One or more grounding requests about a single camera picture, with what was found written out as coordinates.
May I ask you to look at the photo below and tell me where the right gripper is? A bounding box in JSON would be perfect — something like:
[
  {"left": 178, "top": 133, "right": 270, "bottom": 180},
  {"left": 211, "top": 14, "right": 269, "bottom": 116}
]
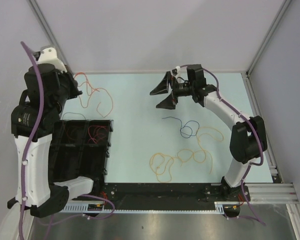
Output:
[{"left": 149, "top": 72, "right": 194, "bottom": 110}]

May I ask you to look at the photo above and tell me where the orange thin cable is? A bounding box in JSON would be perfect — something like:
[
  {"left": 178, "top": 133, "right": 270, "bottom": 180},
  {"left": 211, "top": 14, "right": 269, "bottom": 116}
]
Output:
[{"left": 73, "top": 72, "right": 115, "bottom": 118}]

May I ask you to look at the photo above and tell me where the brown thin cable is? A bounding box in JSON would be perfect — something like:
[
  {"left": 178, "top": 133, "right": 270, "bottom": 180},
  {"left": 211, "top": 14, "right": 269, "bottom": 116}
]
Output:
[{"left": 63, "top": 124, "right": 83, "bottom": 146}]

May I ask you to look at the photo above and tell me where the blue thin cable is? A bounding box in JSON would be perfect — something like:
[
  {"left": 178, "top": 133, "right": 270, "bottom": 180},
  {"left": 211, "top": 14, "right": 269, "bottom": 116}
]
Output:
[{"left": 162, "top": 116, "right": 200, "bottom": 139}]

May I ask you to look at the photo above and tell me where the red thin cable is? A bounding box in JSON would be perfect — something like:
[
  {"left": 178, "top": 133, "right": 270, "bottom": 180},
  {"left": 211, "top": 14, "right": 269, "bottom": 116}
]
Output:
[{"left": 86, "top": 124, "right": 110, "bottom": 146}]

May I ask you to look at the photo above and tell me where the yellow thin cable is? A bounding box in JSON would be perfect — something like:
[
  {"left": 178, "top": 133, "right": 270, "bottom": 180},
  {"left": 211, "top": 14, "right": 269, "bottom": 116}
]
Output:
[{"left": 149, "top": 126, "right": 225, "bottom": 183}]

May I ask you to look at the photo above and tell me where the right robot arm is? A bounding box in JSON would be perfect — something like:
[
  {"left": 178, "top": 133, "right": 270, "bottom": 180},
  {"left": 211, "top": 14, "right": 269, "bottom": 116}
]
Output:
[{"left": 149, "top": 64, "right": 268, "bottom": 201}]

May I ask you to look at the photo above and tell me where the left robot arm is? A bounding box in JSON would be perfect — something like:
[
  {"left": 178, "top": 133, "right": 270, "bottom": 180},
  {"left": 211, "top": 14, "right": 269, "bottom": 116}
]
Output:
[{"left": 7, "top": 63, "right": 101, "bottom": 218}]

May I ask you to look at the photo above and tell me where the black compartment bin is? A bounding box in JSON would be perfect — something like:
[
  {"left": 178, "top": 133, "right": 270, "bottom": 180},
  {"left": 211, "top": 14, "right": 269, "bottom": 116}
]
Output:
[{"left": 48, "top": 120, "right": 114, "bottom": 184}]

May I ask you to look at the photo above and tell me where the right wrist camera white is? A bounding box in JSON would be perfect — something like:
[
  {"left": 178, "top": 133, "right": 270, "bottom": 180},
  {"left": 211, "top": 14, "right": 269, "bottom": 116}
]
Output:
[{"left": 171, "top": 66, "right": 181, "bottom": 79}]

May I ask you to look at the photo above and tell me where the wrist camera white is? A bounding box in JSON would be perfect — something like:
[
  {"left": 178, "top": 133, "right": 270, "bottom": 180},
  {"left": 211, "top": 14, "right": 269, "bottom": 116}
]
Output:
[
  {"left": 32, "top": 46, "right": 68, "bottom": 73},
  {"left": 171, "top": 66, "right": 181, "bottom": 79}
]

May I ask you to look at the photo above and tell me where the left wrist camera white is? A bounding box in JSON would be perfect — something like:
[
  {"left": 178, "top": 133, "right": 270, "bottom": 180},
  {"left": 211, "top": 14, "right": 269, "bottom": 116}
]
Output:
[{"left": 32, "top": 46, "right": 68, "bottom": 73}]

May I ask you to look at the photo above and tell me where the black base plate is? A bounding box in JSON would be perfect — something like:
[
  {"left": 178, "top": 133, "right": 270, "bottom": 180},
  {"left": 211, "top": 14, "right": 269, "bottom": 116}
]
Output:
[{"left": 89, "top": 183, "right": 251, "bottom": 211}]

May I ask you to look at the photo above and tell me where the white slotted cable duct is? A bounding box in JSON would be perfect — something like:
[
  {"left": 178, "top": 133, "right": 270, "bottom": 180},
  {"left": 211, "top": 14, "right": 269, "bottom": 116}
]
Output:
[{"left": 60, "top": 203, "right": 224, "bottom": 215}]

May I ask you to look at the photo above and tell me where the aluminium frame rail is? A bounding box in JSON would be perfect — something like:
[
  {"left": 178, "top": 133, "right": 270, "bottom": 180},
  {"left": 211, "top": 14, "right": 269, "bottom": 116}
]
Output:
[{"left": 246, "top": 183, "right": 299, "bottom": 205}]

